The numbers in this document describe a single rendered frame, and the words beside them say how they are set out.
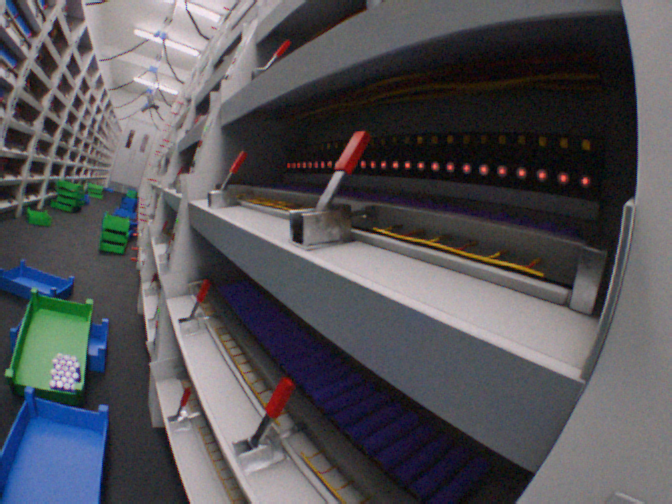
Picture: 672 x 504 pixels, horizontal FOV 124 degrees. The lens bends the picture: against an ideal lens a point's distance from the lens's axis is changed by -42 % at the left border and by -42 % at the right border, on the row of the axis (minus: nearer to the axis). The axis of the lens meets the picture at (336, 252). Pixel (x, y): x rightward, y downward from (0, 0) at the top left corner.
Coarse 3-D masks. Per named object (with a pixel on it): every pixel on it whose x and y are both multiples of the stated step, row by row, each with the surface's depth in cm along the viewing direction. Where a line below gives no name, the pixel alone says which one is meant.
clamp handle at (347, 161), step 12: (360, 132) 22; (348, 144) 22; (360, 144) 21; (348, 156) 21; (360, 156) 22; (336, 168) 22; (348, 168) 21; (336, 180) 21; (324, 192) 22; (336, 192) 21; (324, 204) 21
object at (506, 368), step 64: (192, 192) 54; (448, 192) 31; (512, 192) 25; (256, 256) 26; (320, 256) 19; (384, 256) 18; (320, 320) 18; (384, 320) 13; (448, 320) 11; (512, 320) 10; (576, 320) 10; (448, 384) 11; (512, 384) 8; (576, 384) 7; (512, 448) 8
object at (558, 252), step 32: (256, 192) 44; (288, 192) 35; (352, 224) 27; (384, 224) 23; (416, 224) 21; (448, 224) 19; (480, 224) 17; (512, 224) 16; (480, 256) 15; (512, 256) 15; (544, 256) 14; (576, 256) 12
